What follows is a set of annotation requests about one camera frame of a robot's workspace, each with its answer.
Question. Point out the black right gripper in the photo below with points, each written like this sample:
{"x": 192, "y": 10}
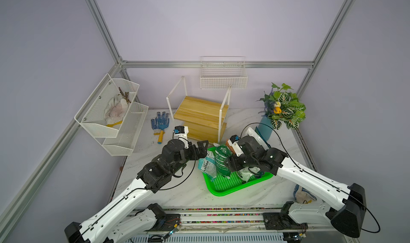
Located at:
{"x": 233, "y": 161}

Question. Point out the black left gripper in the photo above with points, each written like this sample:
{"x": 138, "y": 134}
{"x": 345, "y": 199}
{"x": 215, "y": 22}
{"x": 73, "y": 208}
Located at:
{"x": 203, "y": 150}

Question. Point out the white printed fertilizer bag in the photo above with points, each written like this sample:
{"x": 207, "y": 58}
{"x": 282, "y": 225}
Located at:
{"x": 254, "y": 148}

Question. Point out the orange fertilizer bag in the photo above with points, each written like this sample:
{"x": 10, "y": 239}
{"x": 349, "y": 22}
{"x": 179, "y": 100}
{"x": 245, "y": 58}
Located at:
{"x": 229, "y": 144}

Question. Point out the teal white fertilizer bag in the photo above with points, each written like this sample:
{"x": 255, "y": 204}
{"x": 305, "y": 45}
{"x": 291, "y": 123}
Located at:
{"x": 208, "y": 166}

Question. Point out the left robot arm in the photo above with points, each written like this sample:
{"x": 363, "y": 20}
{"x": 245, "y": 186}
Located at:
{"x": 111, "y": 224}

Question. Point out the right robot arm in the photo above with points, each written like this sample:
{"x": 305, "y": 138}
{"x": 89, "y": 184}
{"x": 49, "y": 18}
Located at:
{"x": 346, "y": 204}

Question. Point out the white wooden two-tier shelf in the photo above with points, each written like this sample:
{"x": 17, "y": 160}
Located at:
{"x": 206, "y": 118}

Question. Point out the green plastic basket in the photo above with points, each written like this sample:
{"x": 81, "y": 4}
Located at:
{"x": 221, "y": 186}

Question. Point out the blue yellow garden fork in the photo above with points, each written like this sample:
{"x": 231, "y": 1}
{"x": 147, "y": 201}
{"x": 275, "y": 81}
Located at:
{"x": 161, "y": 131}

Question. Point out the teal plant pot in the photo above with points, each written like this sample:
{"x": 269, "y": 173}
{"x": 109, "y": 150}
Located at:
{"x": 264, "y": 129}

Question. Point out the green artificial plant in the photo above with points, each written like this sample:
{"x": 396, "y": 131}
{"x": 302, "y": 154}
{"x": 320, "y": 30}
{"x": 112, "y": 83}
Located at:
{"x": 283, "y": 107}

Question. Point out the brown twigs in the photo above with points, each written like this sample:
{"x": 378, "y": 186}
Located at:
{"x": 125, "y": 95}

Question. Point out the white cloth in organizer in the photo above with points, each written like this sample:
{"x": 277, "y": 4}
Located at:
{"x": 115, "y": 110}

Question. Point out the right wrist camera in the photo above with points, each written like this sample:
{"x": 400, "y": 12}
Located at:
{"x": 236, "y": 148}

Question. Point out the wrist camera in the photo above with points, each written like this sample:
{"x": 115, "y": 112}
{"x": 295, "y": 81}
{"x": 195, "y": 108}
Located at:
{"x": 236, "y": 148}
{"x": 180, "y": 132}

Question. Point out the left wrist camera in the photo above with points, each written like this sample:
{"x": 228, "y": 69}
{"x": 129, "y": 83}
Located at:
{"x": 180, "y": 132}

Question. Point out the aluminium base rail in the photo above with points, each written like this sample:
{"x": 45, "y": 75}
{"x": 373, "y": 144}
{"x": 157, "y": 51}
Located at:
{"x": 238, "y": 225}

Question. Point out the white wire wall basket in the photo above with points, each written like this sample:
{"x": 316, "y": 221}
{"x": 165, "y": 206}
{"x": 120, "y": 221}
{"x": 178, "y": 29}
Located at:
{"x": 221, "y": 72}

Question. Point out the white mesh wall organizer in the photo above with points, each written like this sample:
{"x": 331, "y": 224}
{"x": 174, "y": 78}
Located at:
{"x": 121, "y": 139}

